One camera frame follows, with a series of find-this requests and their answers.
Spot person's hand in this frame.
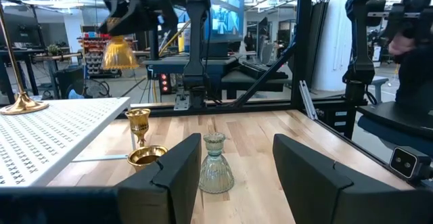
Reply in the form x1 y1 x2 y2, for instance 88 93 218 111
388 33 417 56

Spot medium gold candlestick holder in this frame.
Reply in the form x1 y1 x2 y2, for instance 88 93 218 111
124 108 152 148
127 144 169 173

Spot black low bench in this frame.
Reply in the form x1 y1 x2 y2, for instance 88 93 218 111
221 68 292 93

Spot black leaning panels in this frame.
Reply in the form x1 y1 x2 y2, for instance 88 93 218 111
311 0 331 91

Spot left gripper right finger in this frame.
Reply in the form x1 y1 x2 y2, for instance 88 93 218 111
273 133 433 224

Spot black robot arm blue cable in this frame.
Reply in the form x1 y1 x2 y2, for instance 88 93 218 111
342 0 388 103

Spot small potted plant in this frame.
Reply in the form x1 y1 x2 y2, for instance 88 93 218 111
46 43 61 56

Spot person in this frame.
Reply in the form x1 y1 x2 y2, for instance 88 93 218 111
244 30 255 52
387 0 433 113

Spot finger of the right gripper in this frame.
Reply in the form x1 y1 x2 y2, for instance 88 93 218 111
118 12 147 37
97 12 114 37

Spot black waste bin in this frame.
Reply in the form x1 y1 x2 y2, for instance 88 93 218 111
54 64 85 99

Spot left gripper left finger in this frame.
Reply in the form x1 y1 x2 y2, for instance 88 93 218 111
0 133 203 224

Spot amber ribbed glass candle holder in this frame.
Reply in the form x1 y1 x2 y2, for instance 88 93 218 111
101 35 140 71

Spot computer with red lights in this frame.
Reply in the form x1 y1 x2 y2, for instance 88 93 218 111
158 72 172 95

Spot tall gold candlestick holder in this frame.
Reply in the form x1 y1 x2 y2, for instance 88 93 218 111
0 0 50 116

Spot rack with red bins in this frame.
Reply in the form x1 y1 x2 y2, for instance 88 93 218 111
76 30 136 79

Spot blue display screen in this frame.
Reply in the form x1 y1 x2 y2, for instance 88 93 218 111
202 0 246 44

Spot dark background table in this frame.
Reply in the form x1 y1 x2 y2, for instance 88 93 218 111
0 49 84 105

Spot black depth camera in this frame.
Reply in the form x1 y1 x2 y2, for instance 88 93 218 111
388 145 433 181

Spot blue black chair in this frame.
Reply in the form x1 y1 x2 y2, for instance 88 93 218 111
357 101 433 150

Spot silver aluminium profile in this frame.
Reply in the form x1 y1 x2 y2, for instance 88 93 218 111
299 80 319 120

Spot black background desk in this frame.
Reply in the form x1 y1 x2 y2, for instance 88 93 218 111
142 55 240 76

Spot green ribbed glass candle holder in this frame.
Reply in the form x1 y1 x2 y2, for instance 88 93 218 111
198 131 235 194

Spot white perforated metal shelf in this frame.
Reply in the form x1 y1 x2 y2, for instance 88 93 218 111
0 97 137 188

